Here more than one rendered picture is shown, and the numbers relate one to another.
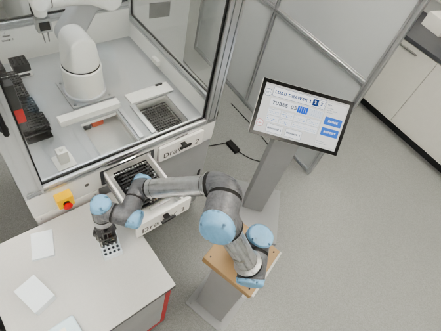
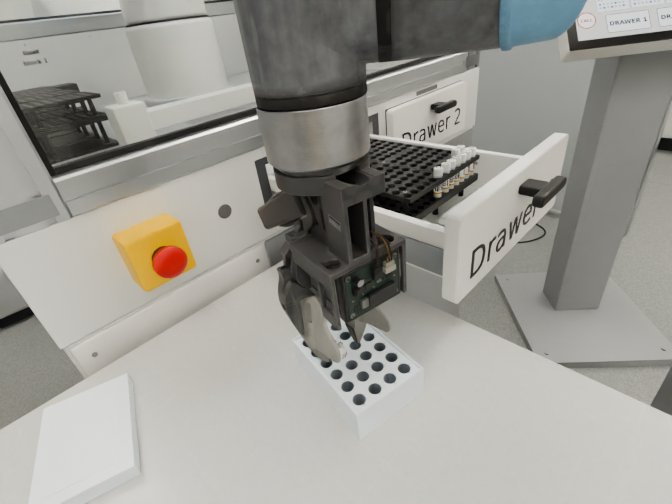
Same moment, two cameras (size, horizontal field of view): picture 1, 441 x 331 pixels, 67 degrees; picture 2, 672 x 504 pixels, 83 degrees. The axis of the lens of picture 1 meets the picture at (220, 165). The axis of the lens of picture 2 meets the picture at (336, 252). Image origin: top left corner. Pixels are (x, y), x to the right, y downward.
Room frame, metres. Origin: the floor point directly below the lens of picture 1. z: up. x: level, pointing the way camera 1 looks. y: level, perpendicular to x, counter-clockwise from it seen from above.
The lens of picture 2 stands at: (0.29, 0.32, 1.11)
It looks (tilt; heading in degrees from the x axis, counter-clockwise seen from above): 32 degrees down; 11
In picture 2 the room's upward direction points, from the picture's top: 8 degrees counter-clockwise
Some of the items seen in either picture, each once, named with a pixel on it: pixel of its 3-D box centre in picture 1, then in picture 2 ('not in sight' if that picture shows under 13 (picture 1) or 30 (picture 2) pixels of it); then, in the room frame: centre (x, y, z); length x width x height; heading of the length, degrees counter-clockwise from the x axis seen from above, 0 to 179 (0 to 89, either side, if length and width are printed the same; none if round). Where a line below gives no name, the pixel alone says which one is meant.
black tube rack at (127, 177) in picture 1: (141, 185); (384, 181); (0.86, 0.34, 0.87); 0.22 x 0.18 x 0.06; 52
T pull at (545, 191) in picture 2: (167, 217); (538, 189); (0.72, 0.16, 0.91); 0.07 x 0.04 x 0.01; 142
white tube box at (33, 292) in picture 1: (35, 295); not in sight; (0.28, 0.55, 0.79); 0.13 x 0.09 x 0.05; 68
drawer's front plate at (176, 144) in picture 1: (181, 145); (430, 120); (1.18, 0.24, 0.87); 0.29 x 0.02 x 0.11; 142
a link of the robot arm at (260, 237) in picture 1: (256, 240); not in sight; (0.71, -0.25, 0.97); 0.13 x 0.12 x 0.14; 1
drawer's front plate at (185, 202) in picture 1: (163, 216); (511, 208); (0.73, 0.18, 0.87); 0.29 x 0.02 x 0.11; 142
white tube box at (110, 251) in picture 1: (109, 243); (354, 364); (0.57, 0.37, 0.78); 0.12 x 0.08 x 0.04; 41
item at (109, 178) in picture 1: (140, 184); (380, 183); (0.86, 0.35, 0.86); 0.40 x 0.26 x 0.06; 52
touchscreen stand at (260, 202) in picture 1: (270, 174); (608, 196); (1.48, -0.35, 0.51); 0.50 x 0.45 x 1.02; 3
